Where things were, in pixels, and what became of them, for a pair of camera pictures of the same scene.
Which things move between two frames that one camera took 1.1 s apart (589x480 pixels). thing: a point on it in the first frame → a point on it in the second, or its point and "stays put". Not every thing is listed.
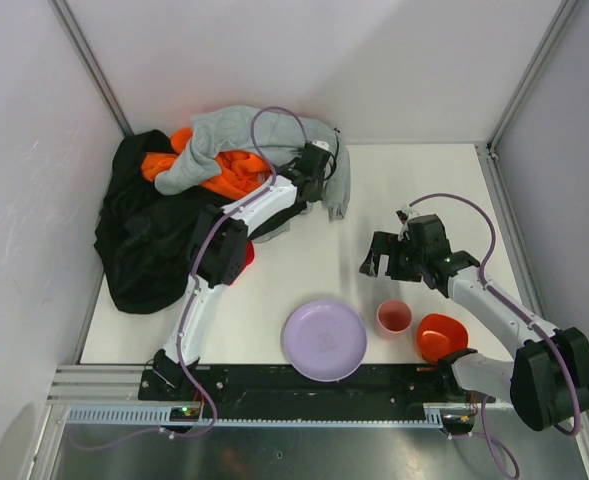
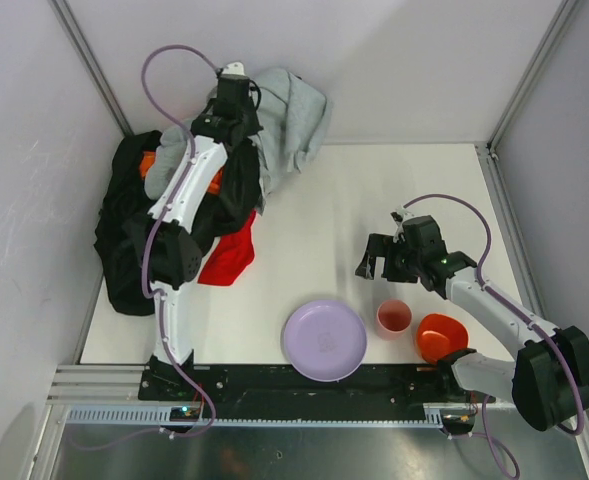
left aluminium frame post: [87, 60] stays put
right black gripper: [391, 252] stays put
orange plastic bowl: [440, 336] stays put
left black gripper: [317, 160] → [232, 89]
